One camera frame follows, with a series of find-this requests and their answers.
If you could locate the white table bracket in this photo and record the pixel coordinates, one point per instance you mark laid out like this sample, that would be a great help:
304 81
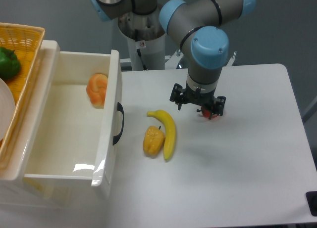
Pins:
232 59

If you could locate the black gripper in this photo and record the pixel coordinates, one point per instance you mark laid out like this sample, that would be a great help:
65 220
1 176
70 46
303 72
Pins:
199 94

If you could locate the yellow woven basket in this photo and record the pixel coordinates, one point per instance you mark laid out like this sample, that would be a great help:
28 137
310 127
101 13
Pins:
25 41

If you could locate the red bell pepper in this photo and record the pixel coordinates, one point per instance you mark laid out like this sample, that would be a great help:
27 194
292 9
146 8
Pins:
208 112

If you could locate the white top drawer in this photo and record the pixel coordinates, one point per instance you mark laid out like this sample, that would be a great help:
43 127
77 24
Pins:
75 144

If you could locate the yellow bell pepper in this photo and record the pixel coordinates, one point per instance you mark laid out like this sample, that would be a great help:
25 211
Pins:
153 141

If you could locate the green bell pepper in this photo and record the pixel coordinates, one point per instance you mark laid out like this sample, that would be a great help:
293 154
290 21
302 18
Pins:
9 64

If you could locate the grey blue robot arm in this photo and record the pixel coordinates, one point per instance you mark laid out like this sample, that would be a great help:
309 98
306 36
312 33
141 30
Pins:
195 29

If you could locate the white drawer cabinet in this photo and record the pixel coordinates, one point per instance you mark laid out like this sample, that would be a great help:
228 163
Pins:
16 187

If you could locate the black corner object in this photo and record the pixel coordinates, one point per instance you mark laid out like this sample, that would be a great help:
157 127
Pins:
311 197

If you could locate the yellow banana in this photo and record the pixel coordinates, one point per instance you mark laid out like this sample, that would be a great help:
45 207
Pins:
170 131

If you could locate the white plate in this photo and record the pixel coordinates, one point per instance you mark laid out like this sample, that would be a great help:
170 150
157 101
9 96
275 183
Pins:
7 108

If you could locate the orange bread roll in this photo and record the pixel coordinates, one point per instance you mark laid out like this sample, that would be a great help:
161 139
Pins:
96 89

